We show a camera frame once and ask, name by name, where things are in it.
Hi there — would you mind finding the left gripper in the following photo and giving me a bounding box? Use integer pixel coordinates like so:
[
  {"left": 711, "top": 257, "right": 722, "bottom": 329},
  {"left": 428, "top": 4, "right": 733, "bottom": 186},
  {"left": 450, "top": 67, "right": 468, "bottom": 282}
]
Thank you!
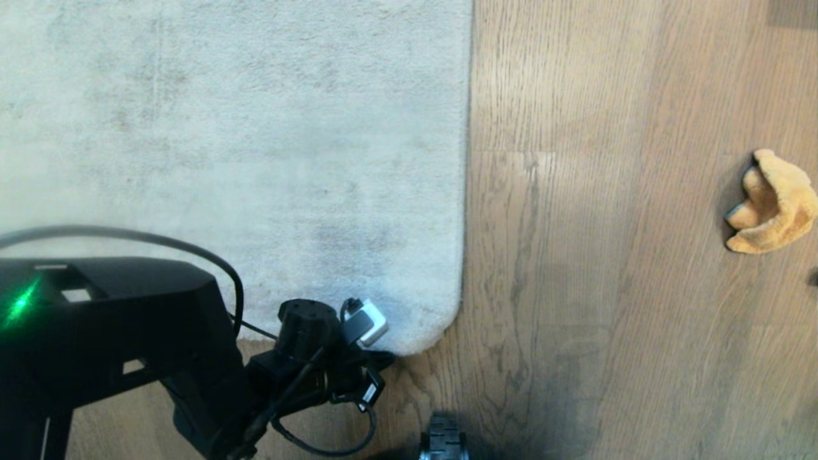
[{"left": 330, "top": 350, "right": 388, "bottom": 411}]

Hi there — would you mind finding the pale grey rug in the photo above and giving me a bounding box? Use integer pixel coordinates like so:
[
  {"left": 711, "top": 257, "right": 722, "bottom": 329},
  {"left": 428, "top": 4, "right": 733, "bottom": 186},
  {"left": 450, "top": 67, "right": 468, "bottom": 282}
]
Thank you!
[{"left": 0, "top": 0, "right": 475, "bottom": 357}]

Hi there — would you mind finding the yellow plush toy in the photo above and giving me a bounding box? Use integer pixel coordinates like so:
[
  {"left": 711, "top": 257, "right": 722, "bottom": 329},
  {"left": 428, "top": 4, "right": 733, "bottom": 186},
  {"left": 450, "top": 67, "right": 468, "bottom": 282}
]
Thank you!
[{"left": 723, "top": 148, "right": 818, "bottom": 255}]

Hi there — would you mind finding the black cable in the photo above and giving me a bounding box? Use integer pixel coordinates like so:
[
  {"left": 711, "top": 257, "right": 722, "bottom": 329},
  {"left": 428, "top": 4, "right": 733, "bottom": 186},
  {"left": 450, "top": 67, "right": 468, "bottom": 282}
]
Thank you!
[
  {"left": 0, "top": 225, "right": 246, "bottom": 339},
  {"left": 271, "top": 401, "right": 379, "bottom": 458}
]

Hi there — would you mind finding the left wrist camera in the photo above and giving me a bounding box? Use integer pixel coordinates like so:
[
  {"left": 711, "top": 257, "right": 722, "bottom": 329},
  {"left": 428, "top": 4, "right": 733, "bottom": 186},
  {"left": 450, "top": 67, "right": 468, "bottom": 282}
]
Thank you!
[{"left": 340, "top": 298, "right": 389, "bottom": 349}]

